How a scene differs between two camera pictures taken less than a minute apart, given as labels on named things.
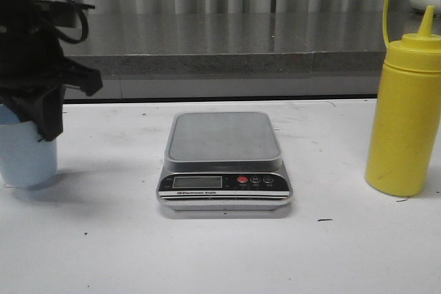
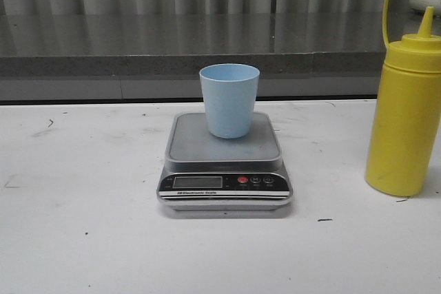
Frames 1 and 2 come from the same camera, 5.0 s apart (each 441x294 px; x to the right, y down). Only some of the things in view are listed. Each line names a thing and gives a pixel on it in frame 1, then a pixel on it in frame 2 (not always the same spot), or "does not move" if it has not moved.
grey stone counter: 232,55 does not move
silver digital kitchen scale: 222,161 does not move
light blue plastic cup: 26,160 -> 230,92
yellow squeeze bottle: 404,128 does not move
